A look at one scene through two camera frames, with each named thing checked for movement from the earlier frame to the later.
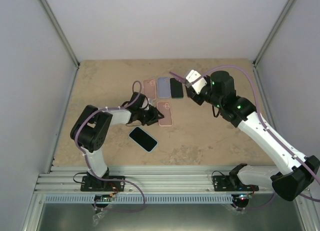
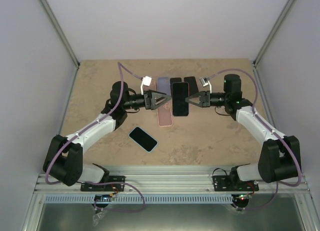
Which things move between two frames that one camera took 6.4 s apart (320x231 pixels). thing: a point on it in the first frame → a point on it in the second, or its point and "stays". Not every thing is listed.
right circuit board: x=244 y=196 stays
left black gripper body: x=145 y=117 → x=148 y=105
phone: x=143 y=139 stays
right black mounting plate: x=231 y=183 stays
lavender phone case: x=164 y=87 stays
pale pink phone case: x=164 y=108 stays
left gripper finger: x=153 y=121 → x=162 y=102
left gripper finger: x=159 y=114 → x=157 y=95
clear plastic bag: x=97 y=217 stays
